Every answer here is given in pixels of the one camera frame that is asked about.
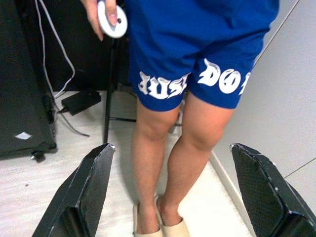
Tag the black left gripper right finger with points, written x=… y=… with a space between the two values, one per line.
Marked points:
x=261 y=187

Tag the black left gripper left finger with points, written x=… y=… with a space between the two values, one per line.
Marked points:
x=93 y=177

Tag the white round controller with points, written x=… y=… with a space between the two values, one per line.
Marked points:
x=121 y=27

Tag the person's right hand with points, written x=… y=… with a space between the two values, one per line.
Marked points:
x=92 y=17

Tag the person's right leg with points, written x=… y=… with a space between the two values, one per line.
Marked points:
x=150 y=148

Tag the person's leg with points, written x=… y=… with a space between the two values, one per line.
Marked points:
x=197 y=135
x=150 y=148

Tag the black power adapter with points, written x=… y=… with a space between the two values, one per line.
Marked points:
x=81 y=101

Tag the beige slipper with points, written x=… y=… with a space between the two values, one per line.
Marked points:
x=148 y=234
x=176 y=229

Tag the black stand pole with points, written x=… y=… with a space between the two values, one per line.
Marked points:
x=108 y=98

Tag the person's left leg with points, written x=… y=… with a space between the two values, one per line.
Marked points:
x=197 y=135

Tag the black cabinet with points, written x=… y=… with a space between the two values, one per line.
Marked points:
x=22 y=86

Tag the blue printed shorts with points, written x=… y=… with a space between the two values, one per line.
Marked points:
x=172 y=37

